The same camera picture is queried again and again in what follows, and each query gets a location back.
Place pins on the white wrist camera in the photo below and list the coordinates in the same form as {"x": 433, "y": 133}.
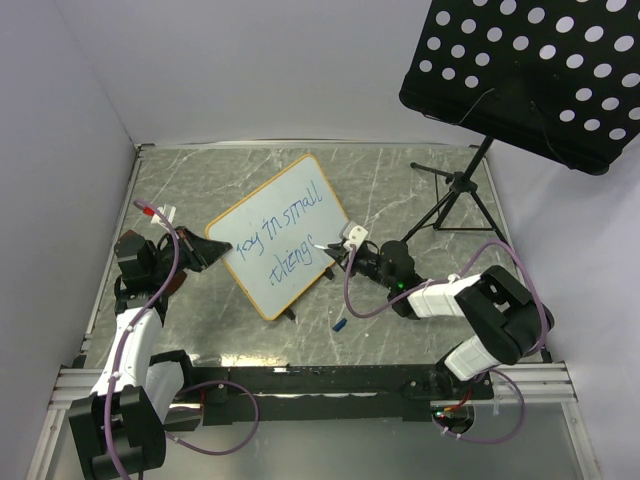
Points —
{"x": 353, "y": 236}
{"x": 160, "y": 215}

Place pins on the yellow framed whiteboard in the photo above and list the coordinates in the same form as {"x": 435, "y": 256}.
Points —
{"x": 272, "y": 233}

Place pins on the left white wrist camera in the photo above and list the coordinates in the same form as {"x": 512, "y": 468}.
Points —
{"x": 160, "y": 215}

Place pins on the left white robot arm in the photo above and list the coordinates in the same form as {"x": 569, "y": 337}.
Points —
{"x": 118, "y": 429}

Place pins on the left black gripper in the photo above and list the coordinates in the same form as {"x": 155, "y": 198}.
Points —
{"x": 200, "y": 252}

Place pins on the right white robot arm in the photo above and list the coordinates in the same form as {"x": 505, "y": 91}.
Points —
{"x": 508, "y": 319}

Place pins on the blue marker cap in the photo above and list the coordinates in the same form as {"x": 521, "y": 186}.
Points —
{"x": 340, "y": 325}

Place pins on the black base crossbar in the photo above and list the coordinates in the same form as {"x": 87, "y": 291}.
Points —
{"x": 304, "y": 393}

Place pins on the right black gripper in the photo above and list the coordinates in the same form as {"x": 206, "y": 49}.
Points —
{"x": 339, "y": 253}

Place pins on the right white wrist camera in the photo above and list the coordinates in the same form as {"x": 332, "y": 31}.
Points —
{"x": 353, "y": 236}

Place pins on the black perforated music stand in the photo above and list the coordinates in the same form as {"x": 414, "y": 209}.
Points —
{"x": 559, "y": 79}

